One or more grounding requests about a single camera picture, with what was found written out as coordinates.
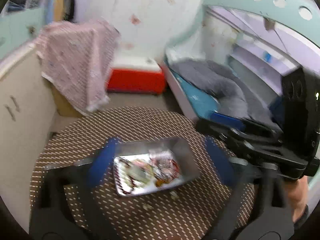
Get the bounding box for mint drawer unit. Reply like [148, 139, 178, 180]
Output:
[1, 8, 45, 59]

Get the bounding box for person's right hand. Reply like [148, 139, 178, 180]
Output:
[284, 176, 309, 223]

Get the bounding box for brown polka dot tablecloth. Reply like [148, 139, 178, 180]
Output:
[29, 106, 257, 240]

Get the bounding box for teal bed sheet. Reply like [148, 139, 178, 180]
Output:
[172, 72, 220, 119]

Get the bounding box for grey duvet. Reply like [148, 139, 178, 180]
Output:
[170, 59, 280, 130]

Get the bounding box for mint green bunk bed frame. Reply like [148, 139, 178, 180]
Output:
[162, 0, 320, 205]

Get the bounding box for beige low cabinet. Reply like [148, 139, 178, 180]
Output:
[0, 43, 60, 196]

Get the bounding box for silver metal tin box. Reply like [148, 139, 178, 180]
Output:
[113, 137, 200, 197]

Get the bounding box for white wardrobe doors with butterflies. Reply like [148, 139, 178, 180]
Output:
[76, 0, 200, 58]

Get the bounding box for small earring on table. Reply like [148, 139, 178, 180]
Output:
[143, 203, 153, 211]

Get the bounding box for red storage ottoman white top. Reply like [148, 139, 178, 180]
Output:
[106, 56, 166, 95]

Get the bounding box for pink checkered bear cloth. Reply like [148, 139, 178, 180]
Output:
[35, 20, 120, 115]

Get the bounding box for cardboard box under cloth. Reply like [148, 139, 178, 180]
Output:
[50, 84, 83, 118]

